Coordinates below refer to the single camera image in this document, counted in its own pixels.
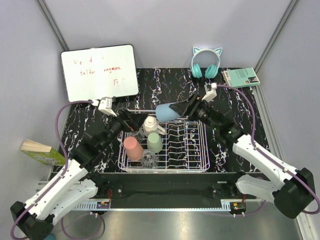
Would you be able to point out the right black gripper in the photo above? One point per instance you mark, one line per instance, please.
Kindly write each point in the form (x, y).
(180, 107)

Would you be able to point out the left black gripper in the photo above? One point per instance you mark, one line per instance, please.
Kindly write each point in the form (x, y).
(137, 119)

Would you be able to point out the blue plastic cup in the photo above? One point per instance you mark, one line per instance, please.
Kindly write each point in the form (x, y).
(164, 113)

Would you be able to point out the green plastic cup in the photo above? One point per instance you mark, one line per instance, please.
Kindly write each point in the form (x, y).
(154, 143)

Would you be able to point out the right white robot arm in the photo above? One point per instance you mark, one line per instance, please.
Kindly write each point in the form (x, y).
(289, 189)

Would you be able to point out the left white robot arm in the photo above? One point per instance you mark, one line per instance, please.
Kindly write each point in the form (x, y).
(77, 181)

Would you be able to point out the clear glass at rack back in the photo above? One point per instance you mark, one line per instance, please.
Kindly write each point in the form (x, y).
(138, 135)

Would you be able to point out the clear glass near rack front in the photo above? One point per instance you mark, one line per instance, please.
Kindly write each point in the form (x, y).
(149, 159)

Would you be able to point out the white faceted mug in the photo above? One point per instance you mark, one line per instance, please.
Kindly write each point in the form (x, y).
(151, 125)

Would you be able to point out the pink plastic cup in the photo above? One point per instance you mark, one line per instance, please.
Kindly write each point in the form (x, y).
(133, 148)

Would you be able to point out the teal cat-ear headphones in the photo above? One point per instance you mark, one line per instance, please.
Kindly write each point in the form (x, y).
(205, 58)

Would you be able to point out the white dry-erase board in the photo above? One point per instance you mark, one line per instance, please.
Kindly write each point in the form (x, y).
(95, 73)

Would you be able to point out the teal paperback book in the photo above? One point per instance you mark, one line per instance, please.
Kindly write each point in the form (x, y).
(240, 78)

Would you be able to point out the green box with wood top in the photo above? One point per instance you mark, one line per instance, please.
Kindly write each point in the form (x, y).
(42, 153)

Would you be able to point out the blue round object at bottom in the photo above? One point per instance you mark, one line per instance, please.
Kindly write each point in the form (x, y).
(51, 237)

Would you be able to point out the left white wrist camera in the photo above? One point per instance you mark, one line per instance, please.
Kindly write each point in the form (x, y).
(105, 105)

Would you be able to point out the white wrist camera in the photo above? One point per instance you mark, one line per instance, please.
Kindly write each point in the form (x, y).
(105, 105)
(210, 92)

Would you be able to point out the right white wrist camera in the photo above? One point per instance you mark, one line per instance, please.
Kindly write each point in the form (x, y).
(210, 92)

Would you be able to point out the white wire dish rack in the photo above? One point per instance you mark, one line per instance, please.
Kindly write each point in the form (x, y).
(184, 149)

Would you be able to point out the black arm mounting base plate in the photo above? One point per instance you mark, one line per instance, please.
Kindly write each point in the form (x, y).
(167, 190)

